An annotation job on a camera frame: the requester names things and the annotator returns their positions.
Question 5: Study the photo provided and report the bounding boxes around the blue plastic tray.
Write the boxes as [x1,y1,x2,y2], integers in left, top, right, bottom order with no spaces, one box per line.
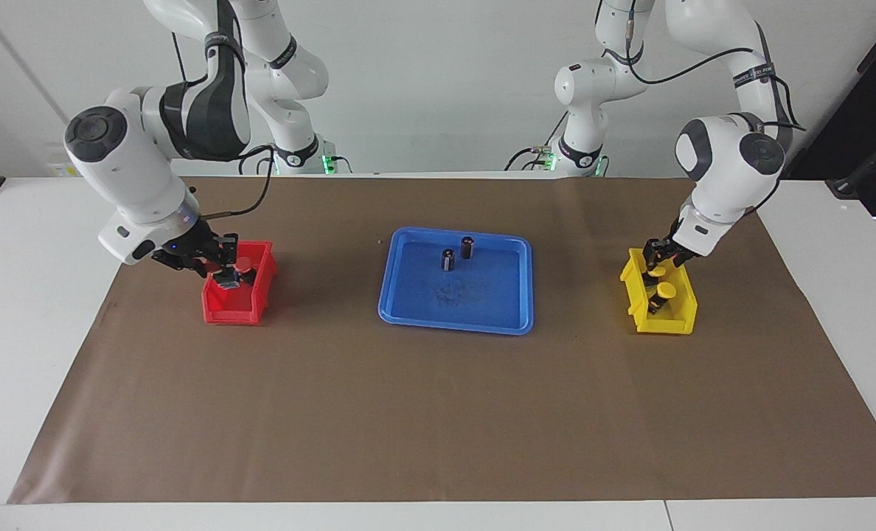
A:
[378,226,535,336]

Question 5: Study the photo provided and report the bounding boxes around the red plastic bin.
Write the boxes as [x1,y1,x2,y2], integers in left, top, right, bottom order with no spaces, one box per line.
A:
[201,240,278,326]

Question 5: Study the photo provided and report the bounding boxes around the yellow plastic bin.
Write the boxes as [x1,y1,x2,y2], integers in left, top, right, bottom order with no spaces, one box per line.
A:
[619,247,698,336]

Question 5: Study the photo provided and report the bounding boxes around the black stand pole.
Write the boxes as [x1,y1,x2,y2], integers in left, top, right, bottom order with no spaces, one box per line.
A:
[825,122,876,200]

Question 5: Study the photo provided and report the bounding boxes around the brown paper mat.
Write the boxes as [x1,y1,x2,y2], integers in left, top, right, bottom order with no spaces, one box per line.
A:
[7,176,876,505]

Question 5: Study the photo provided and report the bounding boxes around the dark background panel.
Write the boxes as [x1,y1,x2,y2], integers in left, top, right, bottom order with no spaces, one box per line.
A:
[781,0,876,216]

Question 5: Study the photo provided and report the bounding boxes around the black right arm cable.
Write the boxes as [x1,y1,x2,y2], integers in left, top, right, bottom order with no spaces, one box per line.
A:
[201,144,275,219]

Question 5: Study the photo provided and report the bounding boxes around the black base cable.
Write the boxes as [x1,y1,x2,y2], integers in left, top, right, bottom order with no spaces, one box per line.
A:
[237,142,280,176]
[503,111,568,172]

